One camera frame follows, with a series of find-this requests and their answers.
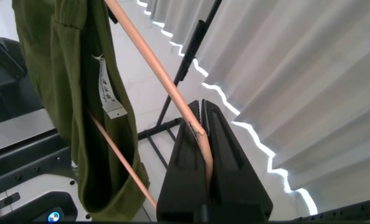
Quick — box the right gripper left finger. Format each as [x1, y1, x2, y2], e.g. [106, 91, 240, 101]
[156, 100, 209, 222]

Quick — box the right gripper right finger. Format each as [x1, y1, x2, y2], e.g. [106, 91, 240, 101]
[202, 99, 273, 222]

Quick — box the pink clothes hanger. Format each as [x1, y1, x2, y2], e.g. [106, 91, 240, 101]
[87, 0, 214, 210]

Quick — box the green long-sleeved shirt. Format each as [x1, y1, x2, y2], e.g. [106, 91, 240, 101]
[12, 0, 151, 222]

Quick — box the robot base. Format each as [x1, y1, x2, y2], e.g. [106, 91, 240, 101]
[0, 36, 91, 222]

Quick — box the black clothes rack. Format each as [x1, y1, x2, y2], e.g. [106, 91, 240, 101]
[137, 0, 370, 222]

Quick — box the white curtain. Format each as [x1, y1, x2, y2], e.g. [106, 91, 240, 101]
[146, 0, 370, 216]

